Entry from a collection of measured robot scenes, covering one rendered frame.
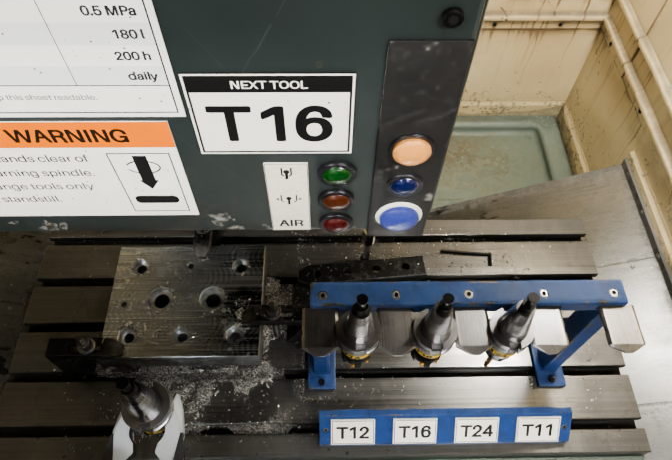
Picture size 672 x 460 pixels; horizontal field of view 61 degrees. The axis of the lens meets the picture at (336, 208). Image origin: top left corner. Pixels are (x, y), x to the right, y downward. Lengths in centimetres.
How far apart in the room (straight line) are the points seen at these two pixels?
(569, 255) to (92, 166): 111
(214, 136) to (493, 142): 160
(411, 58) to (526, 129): 166
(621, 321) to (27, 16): 83
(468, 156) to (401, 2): 158
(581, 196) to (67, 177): 134
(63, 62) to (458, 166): 157
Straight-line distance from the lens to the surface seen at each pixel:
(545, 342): 89
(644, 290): 147
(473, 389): 117
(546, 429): 115
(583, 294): 93
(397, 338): 84
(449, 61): 32
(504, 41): 174
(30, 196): 47
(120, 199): 44
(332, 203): 41
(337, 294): 85
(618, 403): 126
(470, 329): 86
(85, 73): 35
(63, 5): 32
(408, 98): 34
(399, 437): 110
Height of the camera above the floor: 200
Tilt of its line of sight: 57 degrees down
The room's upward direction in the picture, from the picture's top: 1 degrees clockwise
